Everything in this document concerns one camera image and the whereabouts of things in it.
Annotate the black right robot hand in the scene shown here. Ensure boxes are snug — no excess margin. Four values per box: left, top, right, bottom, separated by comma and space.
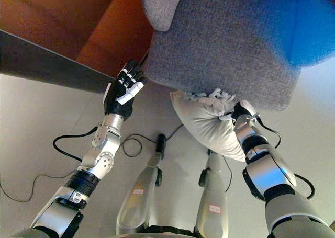
219, 100, 260, 126

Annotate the silver left robot leg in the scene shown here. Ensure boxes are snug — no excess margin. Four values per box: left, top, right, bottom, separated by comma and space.
116, 134, 168, 236

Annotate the silver right robot leg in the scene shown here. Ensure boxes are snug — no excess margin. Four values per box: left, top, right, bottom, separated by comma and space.
195, 149, 230, 238

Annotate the thin black floor cable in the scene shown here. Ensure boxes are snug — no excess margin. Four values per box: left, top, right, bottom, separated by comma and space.
0, 124, 184, 203

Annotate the grey fabric armchair sofa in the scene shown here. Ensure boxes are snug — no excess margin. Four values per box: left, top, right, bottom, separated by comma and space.
140, 0, 335, 112

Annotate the thick black right wrist cable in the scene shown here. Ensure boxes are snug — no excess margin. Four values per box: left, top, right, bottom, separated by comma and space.
258, 116, 315, 200

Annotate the white fringed pillow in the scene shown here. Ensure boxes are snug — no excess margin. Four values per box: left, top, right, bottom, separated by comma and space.
169, 87, 248, 163

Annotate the silver robot leg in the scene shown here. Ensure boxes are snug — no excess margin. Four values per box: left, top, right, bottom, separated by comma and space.
195, 149, 230, 238
116, 134, 168, 236

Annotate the dark grey panel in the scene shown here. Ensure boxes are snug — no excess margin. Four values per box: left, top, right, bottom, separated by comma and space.
0, 30, 117, 95

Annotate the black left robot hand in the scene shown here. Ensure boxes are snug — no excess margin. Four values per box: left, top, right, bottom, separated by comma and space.
103, 59, 145, 121

